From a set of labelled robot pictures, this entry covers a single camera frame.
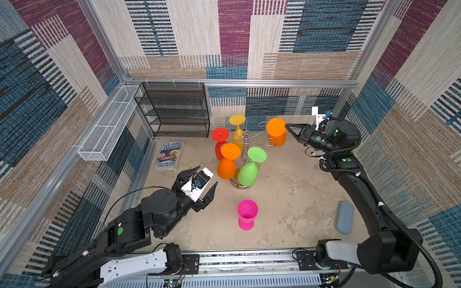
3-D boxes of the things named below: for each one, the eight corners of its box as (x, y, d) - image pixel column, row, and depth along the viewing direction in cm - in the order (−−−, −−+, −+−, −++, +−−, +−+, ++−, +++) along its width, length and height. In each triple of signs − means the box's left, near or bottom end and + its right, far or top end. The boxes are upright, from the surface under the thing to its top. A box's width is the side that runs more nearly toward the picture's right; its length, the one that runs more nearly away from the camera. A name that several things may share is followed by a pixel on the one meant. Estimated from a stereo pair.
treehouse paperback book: (156, 170, 105) (154, 167, 102) (165, 144, 118) (163, 140, 115) (177, 170, 105) (175, 166, 102) (183, 144, 118) (181, 140, 115)
